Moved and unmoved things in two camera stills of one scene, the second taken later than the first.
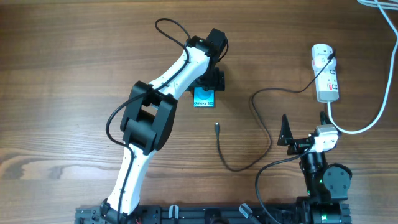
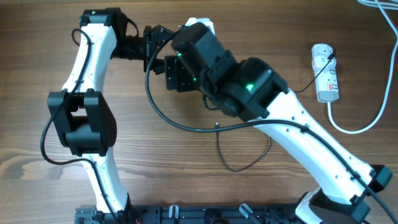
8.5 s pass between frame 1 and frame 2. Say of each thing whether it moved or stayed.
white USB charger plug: stayed
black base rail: stayed
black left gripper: moved
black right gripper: moved
